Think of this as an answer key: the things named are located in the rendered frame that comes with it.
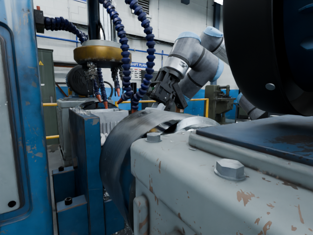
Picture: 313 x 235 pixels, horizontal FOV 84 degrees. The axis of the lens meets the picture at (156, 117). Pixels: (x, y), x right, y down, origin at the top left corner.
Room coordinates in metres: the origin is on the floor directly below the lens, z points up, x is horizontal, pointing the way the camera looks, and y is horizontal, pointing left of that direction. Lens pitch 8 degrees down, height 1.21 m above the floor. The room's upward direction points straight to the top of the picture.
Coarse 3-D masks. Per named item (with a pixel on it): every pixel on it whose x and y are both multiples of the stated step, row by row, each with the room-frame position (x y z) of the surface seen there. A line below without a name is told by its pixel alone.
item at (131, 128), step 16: (144, 112) 0.38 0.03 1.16; (160, 112) 0.36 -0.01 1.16; (176, 112) 0.37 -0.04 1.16; (128, 128) 0.34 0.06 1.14; (144, 128) 0.30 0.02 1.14; (160, 128) 0.27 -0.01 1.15; (176, 128) 0.27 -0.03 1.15; (192, 128) 0.27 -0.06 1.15; (112, 144) 0.33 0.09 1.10; (128, 144) 0.29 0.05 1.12; (112, 160) 0.31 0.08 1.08; (128, 160) 0.26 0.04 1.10; (112, 176) 0.29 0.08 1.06; (128, 176) 0.24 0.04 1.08; (112, 192) 0.29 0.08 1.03; (128, 192) 0.23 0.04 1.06; (128, 208) 0.23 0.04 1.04; (128, 224) 0.25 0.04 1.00
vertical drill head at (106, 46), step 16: (96, 0) 0.55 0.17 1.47; (112, 0) 0.57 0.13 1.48; (96, 16) 0.55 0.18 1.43; (96, 32) 0.55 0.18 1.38; (112, 32) 0.56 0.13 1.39; (80, 48) 0.51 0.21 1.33; (96, 48) 0.50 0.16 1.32; (112, 48) 0.51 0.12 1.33; (80, 64) 0.58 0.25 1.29; (96, 64) 0.54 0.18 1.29; (112, 64) 0.58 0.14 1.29
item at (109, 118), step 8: (96, 112) 0.53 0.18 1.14; (104, 112) 0.54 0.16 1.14; (112, 112) 0.55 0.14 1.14; (120, 112) 0.57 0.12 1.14; (128, 112) 0.58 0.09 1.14; (104, 120) 0.54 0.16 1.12; (112, 120) 0.55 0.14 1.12; (120, 120) 0.56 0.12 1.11; (104, 128) 0.53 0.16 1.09; (112, 128) 0.55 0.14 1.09
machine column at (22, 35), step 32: (0, 0) 0.32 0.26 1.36; (32, 0) 0.46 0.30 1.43; (0, 32) 0.32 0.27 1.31; (32, 32) 0.35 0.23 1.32; (0, 64) 0.31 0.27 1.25; (32, 64) 0.34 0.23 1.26; (0, 96) 0.31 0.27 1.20; (32, 96) 0.34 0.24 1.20; (0, 128) 0.30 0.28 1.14; (32, 128) 0.33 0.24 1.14; (0, 160) 0.30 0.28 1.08; (32, 160) 0.33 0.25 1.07; (0, 192) 0.30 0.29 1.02; (32, 192) 0.33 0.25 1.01; (0, 224) 0.30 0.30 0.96; (32, 224) 0.32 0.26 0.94
